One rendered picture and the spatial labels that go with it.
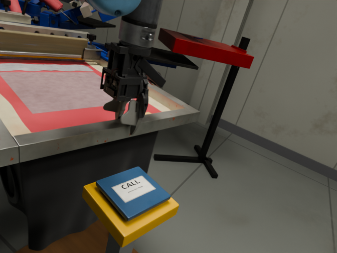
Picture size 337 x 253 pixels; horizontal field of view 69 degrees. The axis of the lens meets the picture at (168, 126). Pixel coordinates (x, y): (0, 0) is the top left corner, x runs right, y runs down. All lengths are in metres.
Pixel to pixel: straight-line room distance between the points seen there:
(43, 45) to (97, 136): 0.60
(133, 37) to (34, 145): 0.28
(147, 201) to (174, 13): 3.27
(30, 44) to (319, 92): 2.79
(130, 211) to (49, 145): 0.22
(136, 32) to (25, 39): 0.62
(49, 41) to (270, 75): 2.55
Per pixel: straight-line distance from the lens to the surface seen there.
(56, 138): 0.53
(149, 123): 0.67
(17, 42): 1.07
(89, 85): 0.93
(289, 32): 3.14
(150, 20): 0.53
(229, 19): 3.10
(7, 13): 1.34
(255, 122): 3.29
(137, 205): 0.43
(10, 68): 1.00
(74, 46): 1.14
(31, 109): 0.72
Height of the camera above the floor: 1.27
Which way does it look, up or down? 25 degrees down
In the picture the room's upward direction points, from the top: 16 degrees clockwise
